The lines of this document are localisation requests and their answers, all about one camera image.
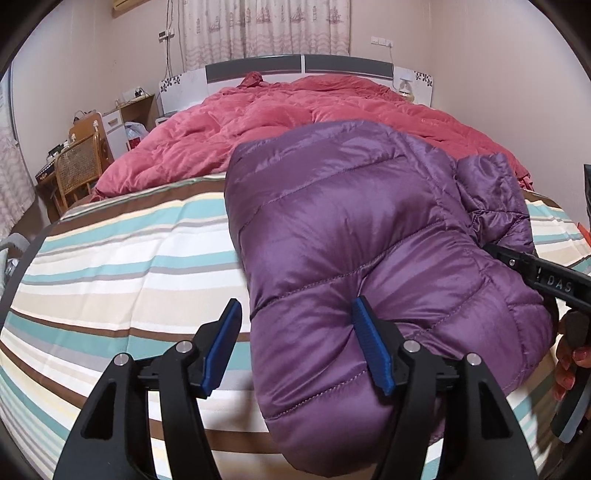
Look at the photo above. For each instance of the white and grey headboard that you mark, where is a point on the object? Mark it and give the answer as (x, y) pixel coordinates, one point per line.
(193, 87)

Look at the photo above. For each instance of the striped bed sheet mattress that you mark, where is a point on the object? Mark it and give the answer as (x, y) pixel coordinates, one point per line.
(141, 272)

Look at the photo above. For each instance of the beige wall air conditioner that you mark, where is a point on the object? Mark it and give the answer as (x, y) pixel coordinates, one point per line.
(120, 7)

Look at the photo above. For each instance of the white plastic bag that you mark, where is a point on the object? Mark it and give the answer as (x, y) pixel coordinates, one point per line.
(135, 133)

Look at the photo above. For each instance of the red quilted comforter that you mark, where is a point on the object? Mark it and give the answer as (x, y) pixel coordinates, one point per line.
(199, 140)

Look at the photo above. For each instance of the wooden desk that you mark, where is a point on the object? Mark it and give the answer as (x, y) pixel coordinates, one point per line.
(47, 190)

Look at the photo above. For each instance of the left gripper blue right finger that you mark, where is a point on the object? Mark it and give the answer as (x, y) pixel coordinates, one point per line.
(375, 351)

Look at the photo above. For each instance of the patterned side curtain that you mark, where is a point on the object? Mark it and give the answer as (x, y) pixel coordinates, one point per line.
(17, 194)

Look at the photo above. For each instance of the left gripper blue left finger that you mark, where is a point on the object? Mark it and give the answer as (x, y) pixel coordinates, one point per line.
(216, 341)

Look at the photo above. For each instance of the wicker back wooden chair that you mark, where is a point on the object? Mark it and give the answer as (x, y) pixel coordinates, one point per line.
(77, 169)

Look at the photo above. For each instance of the white drawer cabinet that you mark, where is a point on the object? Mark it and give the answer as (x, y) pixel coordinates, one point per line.
(116, 137)

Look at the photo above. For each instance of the bedside lamp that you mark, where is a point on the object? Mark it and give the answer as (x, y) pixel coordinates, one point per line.
(405, 90)

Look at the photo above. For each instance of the patterned window curtain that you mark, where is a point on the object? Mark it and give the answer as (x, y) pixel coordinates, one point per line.
(217, 31)

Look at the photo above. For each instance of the purple quilted down jacket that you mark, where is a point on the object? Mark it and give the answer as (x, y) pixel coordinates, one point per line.
(330, 212)

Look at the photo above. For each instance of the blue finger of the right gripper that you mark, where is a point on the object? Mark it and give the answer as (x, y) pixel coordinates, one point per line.
(522, 263)

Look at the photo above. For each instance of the wooden shelf cabinet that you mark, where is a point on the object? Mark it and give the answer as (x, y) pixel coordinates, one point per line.
(141, 110)

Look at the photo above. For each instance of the white wall socket strip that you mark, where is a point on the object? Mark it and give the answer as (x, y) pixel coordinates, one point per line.
(379, 41)

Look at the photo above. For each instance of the person right hand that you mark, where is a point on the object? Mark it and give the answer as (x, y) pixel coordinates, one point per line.
(569, 359)

